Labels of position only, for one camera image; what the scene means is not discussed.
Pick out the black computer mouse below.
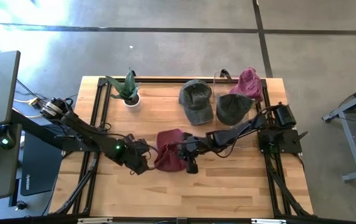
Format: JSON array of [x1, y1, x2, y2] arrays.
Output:
[[0, 132, 17, 151]]

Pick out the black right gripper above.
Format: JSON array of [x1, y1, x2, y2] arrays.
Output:
[[177, 133, 216, 174]]

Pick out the clear plastic bin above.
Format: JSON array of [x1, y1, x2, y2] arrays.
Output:
[[212, 70, 261, 131]]

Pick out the black case with white lettering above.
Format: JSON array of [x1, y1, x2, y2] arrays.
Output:
[[20, 133, 64, 197]]

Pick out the white plant pot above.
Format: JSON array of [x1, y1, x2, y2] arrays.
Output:
[[123, 93, 143, 114]]

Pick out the dark green baseball cap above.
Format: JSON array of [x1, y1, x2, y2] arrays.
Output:
[[215, 93, 256, 127], [178, 79, 215, 126]]

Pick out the grey desk frame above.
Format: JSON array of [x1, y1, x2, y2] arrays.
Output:
[[322, 79, 356, 183]]

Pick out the black aluminium table frame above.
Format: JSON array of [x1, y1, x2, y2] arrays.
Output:
[[52, 76, 315, 219]]

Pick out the faded red baseball cap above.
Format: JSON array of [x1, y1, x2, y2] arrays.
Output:
[[229, 66, 265, 104], [153, 128, 189, 173]]

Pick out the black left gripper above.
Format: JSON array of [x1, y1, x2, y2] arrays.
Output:
[[123, 135, 154, 175]]

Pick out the green snake plant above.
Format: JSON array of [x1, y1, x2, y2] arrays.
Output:
[[105, 67, 142, 105]]

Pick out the silver metal bracket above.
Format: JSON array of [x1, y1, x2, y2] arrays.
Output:
[[251, 218, 288, 224], [77, 217, 114, 224]]

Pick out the black office desk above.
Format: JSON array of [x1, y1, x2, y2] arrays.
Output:
[[0, 123, 23, 204]]

